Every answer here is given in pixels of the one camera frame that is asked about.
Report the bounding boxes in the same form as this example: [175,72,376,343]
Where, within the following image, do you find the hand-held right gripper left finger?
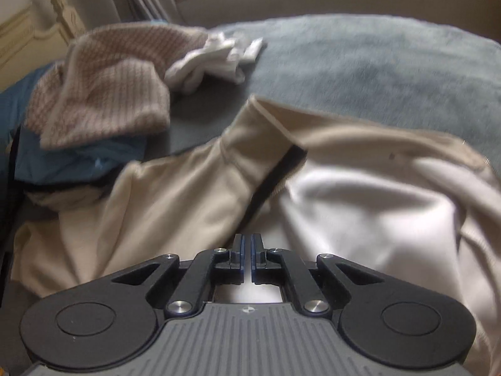
[111,234,246,318]

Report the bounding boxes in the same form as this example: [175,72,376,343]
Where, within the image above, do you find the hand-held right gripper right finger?
[250,233,386,317]

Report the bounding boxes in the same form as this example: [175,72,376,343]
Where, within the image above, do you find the beige zip jacket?
[12,94,501,376]

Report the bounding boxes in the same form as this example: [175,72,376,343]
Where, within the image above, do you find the white crumpled garment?
[164,33,264,95]

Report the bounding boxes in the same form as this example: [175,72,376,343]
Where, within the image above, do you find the blue garment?
[0,65,147,185]

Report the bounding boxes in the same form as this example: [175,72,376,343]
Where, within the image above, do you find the beige checked knit sweater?
[24,23,210,149]

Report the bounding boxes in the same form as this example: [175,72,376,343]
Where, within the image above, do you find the cream carved headboard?
[0,0,87,87]

